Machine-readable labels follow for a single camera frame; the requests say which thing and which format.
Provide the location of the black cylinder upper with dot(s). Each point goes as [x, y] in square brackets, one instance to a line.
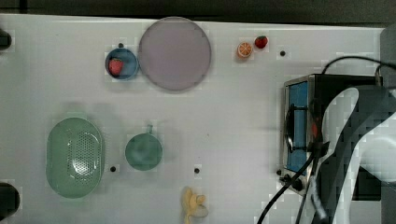
[5, 40]

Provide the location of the peeled toy banana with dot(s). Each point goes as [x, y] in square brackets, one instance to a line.
[193, 205]

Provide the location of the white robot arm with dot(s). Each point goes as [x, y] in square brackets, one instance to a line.
[358, 130]

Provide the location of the green oval colander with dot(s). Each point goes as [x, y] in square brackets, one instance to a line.
[75, 158]

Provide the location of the green metal pot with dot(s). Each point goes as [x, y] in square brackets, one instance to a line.
[144, 151]

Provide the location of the grey round plate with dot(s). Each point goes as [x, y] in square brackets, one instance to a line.
[174, 53]

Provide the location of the red toy strawberry in bowl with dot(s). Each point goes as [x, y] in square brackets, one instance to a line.
[115, 66]

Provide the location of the small blue bowl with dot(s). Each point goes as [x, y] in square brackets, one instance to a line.
[131, 64]

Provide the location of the black toaster oven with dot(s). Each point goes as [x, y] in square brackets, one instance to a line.
[307, 98]

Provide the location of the orange slice toy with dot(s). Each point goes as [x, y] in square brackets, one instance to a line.
[244, 50]

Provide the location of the black cylinder lower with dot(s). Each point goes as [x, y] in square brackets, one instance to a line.
[9, 200]

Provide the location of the black cylinder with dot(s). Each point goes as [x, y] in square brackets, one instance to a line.
[5, 40]
[9, 200]

